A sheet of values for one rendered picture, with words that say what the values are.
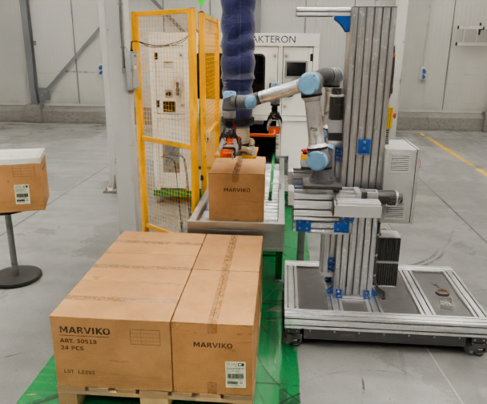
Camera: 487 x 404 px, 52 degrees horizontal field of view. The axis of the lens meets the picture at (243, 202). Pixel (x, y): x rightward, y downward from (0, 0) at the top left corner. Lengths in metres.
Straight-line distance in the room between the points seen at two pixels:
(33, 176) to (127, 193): 0.85
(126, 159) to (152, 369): 2.18
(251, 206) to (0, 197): 1.84
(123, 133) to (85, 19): 8.97
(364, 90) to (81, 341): 2.08
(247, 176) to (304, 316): 1.06
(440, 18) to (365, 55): 9.68
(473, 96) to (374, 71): 10.01
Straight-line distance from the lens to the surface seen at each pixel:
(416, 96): 12.67
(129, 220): 4.50
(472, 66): 12.97
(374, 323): 3.23
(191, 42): 4.17
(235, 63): 3.42
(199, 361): 2.57
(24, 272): 4.50
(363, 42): 3.09
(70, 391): 2.87
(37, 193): 4.03
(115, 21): 4.27
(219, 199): 3.62
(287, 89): 2.95
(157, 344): 2.56
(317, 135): 2.80
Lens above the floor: 1.79
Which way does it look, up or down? 17 degrees down
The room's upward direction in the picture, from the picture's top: straight up
